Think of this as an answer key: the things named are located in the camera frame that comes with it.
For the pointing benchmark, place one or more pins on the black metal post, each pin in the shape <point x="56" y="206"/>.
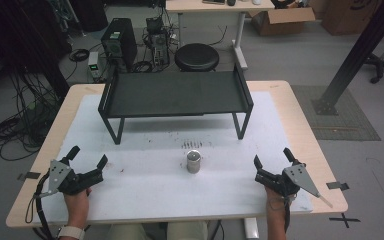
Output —
<point x="356" y="53"/>

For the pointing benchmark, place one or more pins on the open cardboard box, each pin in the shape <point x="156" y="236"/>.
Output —
<point x="281" y="21"/>

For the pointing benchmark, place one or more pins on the grey bench power supply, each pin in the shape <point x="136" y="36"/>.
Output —
<point x="94" y="65"/>

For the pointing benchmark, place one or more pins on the open computer case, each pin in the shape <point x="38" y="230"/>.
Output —
<point x="158" y="45"/>

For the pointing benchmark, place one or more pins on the black computer tower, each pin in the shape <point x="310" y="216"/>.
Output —
<point x="120" y="41"/>

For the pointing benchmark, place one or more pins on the white computer mouse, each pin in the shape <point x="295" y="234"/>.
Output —
<point x="256" y="1"/>

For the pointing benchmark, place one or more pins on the person's right leg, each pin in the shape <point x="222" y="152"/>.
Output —
<point x="187" y="231"/>

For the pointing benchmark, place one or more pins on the black computer mouse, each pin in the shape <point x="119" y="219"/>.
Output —
<point x="231" y="2"/>

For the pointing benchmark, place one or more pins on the dark keyboard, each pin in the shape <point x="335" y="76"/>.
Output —
<point x="214" y="1"/>

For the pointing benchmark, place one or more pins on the large closed cardboard box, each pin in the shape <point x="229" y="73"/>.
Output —
<point x="346" y="16"/>

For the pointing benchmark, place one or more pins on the black office chair base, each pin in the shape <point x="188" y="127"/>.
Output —
<point x="378" y="66"/>

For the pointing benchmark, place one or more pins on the black tape strip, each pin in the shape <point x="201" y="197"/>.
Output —
<point x="337" y="185"/>
<point x="30" y="175"/>

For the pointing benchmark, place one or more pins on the silver metal can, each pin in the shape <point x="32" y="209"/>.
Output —
<point x="193" y="162"/>

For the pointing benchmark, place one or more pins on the person's left leg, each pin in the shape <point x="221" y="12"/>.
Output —
<point x="126" y="232"/>

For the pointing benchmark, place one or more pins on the person's left hand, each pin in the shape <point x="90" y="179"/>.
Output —
<point x="77" y="204"/>

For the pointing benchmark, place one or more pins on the light wooden table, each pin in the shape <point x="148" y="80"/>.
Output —
<point x="306" y="140"/>

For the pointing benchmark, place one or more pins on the person's leg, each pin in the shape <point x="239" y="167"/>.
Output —
<point x="126" y="232"/>
<point x="187" y="231"/>

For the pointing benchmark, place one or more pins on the white table leg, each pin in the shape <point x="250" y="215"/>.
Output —
<point x="251" y="228"/>

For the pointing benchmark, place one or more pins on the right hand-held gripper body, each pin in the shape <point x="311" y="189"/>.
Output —
<point x="295" y="176"/>

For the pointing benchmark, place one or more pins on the white-legged wooden desk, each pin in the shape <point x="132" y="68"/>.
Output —
<point x="213" y="6"/>

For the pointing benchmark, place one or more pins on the beige wrist watch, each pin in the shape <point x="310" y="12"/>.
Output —
<point x="70" y="232"/>

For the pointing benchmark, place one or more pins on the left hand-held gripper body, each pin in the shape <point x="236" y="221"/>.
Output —
<point x="66" y="181"/>

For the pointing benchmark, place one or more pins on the grey floor mat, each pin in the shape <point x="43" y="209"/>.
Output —
<point x="346" y="126"/>

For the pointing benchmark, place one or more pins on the black metal shelf rack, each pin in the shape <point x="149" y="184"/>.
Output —
<point x="176" y="95"/>

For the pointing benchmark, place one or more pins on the black round stool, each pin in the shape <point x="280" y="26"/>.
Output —
<point x="196" y="56"/>

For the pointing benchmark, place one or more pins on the person's right hand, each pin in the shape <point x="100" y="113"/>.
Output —
<point x="274" y="200"/>

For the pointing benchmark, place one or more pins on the white foam mat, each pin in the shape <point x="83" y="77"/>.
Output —
<point x="166" y="196"/>

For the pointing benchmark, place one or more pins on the black tape cross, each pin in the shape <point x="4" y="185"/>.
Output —
<point x="344" y="220"/>

